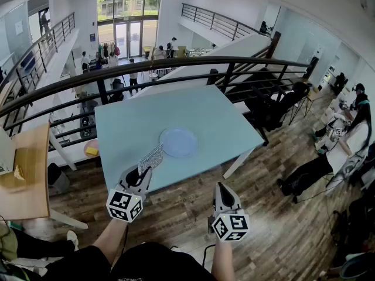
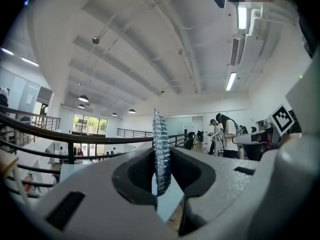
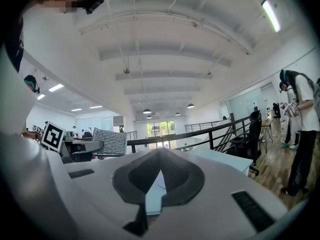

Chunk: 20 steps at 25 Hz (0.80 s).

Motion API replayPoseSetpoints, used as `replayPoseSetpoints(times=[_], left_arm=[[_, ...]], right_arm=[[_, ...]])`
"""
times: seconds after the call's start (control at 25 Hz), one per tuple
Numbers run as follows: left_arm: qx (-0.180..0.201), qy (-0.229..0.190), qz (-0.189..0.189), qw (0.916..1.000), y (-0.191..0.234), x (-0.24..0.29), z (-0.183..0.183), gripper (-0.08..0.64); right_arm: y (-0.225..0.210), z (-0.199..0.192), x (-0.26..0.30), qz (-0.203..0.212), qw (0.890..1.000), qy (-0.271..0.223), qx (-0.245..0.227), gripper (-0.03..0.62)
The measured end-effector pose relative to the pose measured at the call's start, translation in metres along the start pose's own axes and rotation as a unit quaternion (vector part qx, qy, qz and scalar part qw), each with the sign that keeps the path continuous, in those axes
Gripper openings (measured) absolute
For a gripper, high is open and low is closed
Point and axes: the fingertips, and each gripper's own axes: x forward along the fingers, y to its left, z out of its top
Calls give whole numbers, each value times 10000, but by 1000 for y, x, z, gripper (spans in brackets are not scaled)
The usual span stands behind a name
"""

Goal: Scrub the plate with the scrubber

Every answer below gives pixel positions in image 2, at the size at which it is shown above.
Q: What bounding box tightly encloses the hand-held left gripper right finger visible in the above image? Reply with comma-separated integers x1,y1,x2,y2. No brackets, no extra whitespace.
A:
169,146,261,240

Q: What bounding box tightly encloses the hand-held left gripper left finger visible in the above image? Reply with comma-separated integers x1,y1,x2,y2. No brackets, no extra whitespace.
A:
29,146,181,240

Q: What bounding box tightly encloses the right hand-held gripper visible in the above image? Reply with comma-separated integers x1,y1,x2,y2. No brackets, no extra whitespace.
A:
231,104,302,149

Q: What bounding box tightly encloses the silver steel wool scrubber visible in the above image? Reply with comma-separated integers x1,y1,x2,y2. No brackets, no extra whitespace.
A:
152,108,173,197

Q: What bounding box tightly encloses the thin black mezzanine railing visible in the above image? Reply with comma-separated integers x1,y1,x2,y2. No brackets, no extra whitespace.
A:
24,112,62,135
116,127,154,139

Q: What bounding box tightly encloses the large glass window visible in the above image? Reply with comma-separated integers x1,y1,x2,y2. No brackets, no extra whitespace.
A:
72,112,109,136

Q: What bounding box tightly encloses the white ceiling air conditioner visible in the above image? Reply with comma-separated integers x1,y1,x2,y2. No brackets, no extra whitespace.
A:
229,33,266,68

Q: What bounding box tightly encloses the wooden desk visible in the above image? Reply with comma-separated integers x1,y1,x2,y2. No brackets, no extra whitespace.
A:
0,148,31,206

